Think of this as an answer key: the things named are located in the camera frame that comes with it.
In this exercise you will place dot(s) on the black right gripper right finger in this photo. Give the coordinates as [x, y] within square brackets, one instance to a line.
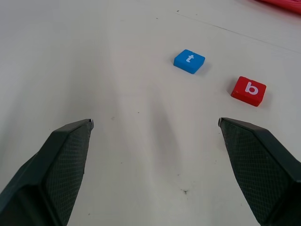
[263, 169]

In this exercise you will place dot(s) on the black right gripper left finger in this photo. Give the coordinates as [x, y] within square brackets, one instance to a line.
[47, 179]

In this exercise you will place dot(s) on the red letter b tile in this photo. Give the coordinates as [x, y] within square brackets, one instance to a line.
[241, 90]

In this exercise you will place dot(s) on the blue letter t tile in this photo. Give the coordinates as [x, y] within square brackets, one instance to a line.
[183, 63]

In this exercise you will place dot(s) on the red ribbed object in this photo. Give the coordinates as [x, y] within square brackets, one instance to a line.
[284, 5]

